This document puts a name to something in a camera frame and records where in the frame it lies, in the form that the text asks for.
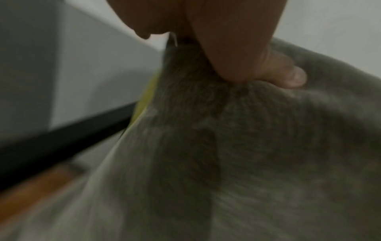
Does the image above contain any person's left hand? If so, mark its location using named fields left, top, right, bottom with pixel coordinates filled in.
left=108, top=0, right=308, bottom=89

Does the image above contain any grey cloth with yellow edge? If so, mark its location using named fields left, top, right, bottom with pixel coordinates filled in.
left=0, top=33, right=381, bottom=241

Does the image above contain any grey cabinet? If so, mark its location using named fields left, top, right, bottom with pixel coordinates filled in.
left=0, top=0, right=163, bottom=144

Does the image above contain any black bar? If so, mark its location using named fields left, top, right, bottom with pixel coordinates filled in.
left=0, top=101, right=140, bottom=192

